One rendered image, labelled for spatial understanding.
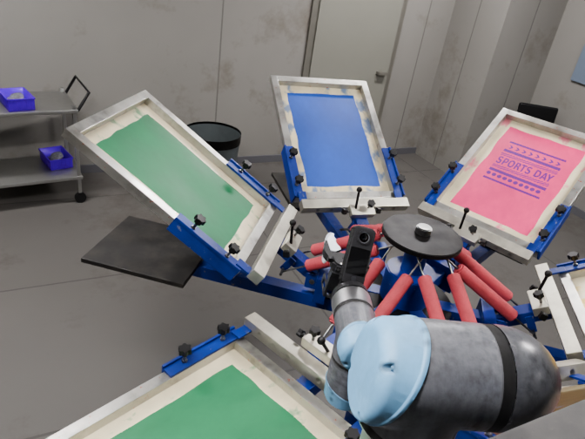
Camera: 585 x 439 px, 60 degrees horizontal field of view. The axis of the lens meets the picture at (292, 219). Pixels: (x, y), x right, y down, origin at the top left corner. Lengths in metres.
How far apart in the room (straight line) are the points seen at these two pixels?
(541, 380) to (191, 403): 1.25
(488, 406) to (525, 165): 2.42
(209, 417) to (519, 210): 1.80
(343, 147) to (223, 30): 2.63
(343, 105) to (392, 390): 2.53
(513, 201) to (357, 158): 0.81
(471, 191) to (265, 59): 3.10
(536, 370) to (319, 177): 2.12
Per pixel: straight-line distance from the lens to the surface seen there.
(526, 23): 6.23
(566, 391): 1.59
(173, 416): 1.66
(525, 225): 2.69
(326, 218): 2.80
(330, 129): 2.83
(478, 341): 0.58
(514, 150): 3.00
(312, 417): 1.70
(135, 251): 2.34
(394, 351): 0.54
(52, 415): 2.98
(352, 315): 0.90
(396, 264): 2.10
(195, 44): 5.09
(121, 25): 4.92
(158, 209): 1.88
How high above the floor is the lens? 2.24
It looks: 29 degrees down
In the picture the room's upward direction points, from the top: 9 degrees clockwise
